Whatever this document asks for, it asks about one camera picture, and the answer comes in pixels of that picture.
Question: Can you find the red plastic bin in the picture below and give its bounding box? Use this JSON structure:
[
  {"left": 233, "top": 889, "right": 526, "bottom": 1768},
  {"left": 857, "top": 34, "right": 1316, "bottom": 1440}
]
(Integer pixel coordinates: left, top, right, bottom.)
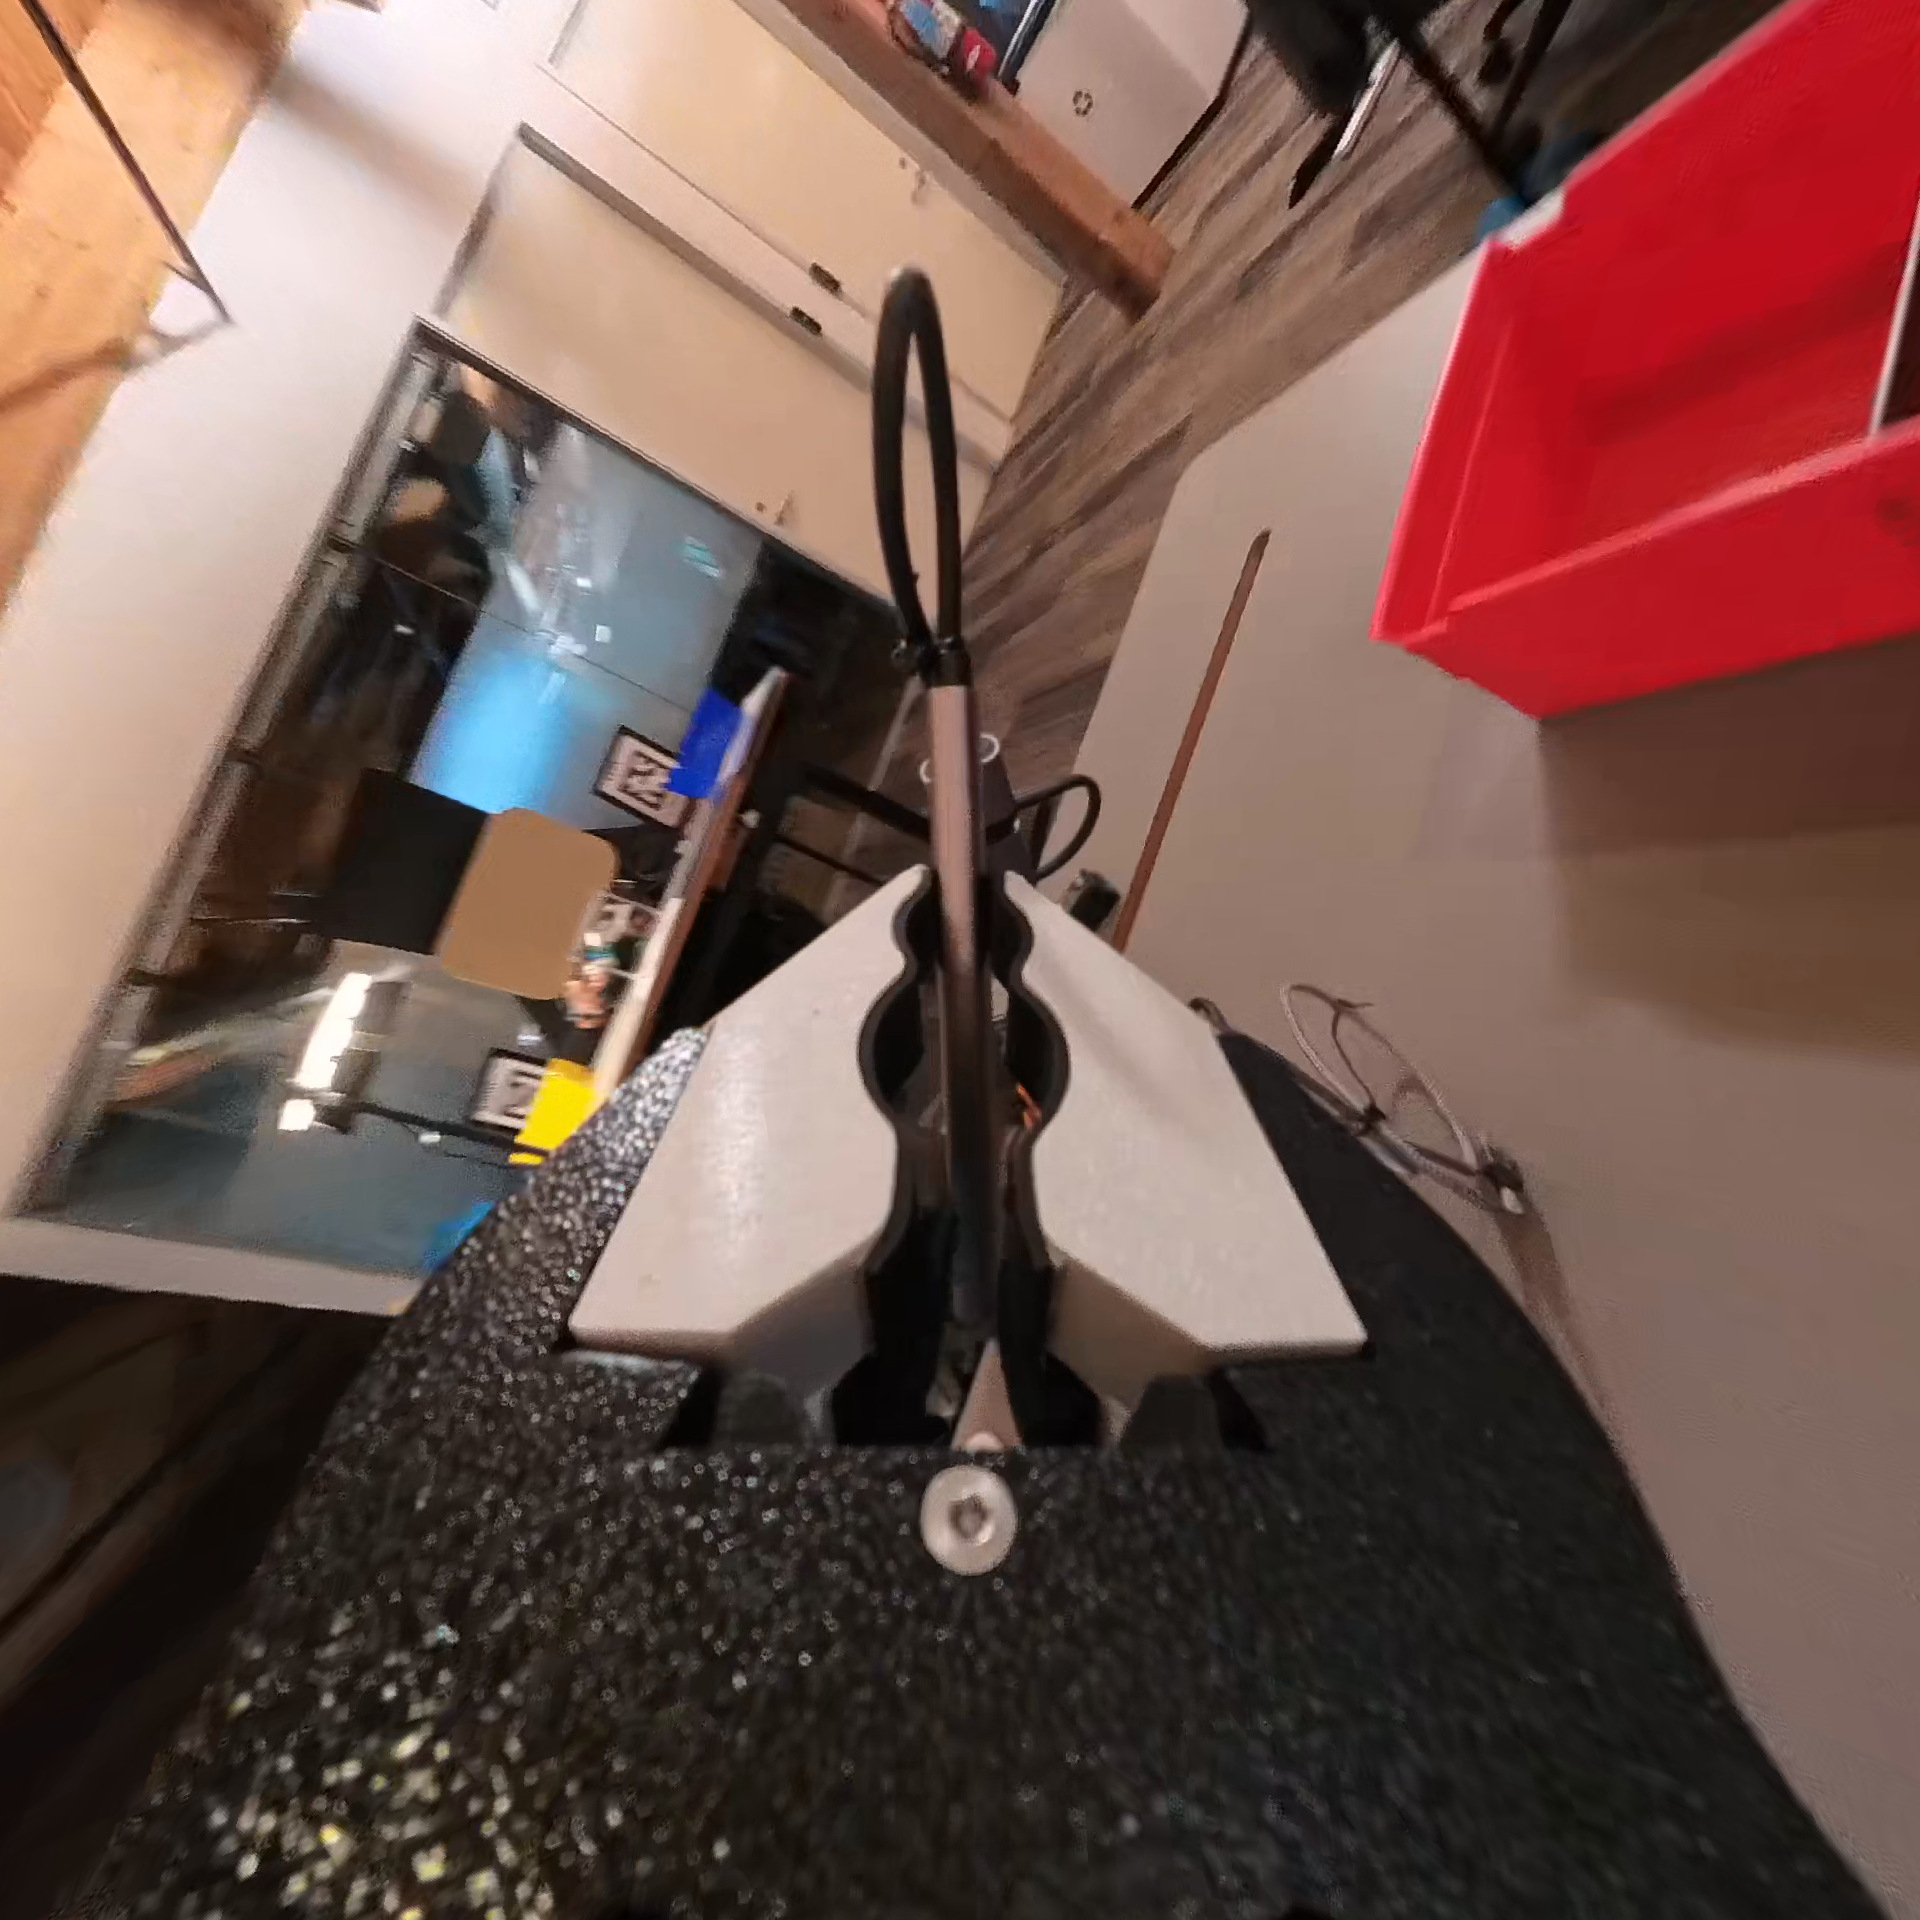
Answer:
[{"left": 1368, "top": 0, "right": 1920, "bottom": 721}]

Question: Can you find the black square panel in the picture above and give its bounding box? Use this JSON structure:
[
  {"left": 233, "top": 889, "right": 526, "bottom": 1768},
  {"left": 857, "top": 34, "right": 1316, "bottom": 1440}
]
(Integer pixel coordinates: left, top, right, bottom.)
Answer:
[{"left": 323, "top": 774, "right": 504, "bottom": 953}]

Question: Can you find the dark bin divider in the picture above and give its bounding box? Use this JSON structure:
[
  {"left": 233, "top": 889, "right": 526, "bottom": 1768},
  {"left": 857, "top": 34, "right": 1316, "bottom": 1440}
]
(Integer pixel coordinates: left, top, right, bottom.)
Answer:
[{"left": 1870, "top": 180, "right": 1920, "bottom": 438}]

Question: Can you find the blue plastic bin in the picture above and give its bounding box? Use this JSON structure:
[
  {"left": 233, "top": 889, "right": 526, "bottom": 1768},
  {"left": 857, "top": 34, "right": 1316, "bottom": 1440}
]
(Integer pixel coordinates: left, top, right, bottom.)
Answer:
[{"left": 667, "top": 690, "right": 759, "bottom": 800}]

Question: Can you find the wooden desk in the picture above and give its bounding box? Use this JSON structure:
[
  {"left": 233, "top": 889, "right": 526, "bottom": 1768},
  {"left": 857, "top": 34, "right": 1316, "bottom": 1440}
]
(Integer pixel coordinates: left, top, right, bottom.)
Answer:
[{"left": 592, "top": 667, "right": 793, "bottom": 1082}]

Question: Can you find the grey usb hub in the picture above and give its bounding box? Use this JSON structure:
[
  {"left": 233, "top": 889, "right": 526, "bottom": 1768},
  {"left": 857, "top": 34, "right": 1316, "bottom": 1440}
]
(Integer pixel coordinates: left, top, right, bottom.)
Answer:
[{"left": 920, "top": 674, "right": 1004, "bottom": 1337}]

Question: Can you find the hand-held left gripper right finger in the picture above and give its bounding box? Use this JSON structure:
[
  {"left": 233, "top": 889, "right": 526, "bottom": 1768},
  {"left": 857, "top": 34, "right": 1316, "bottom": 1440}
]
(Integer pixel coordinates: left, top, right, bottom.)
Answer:
[{"left": 982, "top": 872, "right": 1368, "bottom": 1450}]

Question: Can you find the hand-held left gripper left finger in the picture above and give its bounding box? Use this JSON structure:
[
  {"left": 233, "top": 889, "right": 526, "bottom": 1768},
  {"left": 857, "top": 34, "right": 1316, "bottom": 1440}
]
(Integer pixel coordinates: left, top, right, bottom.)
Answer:
[{"left": 567, "top": 864, "right": 961, "bottom": 1450}]

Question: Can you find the wooden post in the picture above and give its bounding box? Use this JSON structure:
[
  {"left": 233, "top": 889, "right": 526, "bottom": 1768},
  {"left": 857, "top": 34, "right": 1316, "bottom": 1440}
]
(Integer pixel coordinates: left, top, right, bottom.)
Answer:
[{"left": 779, "top": 0, "right": 1174, "bottom": 318}]

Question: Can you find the white door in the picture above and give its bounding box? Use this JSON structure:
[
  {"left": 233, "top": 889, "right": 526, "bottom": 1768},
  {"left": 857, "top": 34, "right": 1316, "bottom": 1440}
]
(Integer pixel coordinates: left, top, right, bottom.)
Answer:
[
  {"left": 441, "top": 128, "right": 1022, "bottom": 529},
  {"left": 545, "top": 0, "right": 1068, "bottom": 324}
]

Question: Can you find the yellow plastic bin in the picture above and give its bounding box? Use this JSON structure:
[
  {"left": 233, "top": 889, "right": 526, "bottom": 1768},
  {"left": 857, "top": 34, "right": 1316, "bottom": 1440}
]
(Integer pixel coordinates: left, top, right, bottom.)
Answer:
[{"left": 509, "top": 1057, "right": 605, "bottom": 1163}]

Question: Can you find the red fire extinguisher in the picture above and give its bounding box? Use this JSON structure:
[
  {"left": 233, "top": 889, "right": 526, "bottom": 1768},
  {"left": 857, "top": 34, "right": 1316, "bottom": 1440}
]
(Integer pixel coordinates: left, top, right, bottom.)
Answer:
[{"left": 891, "top": 0, "right": 1004, "bottom": 79}]

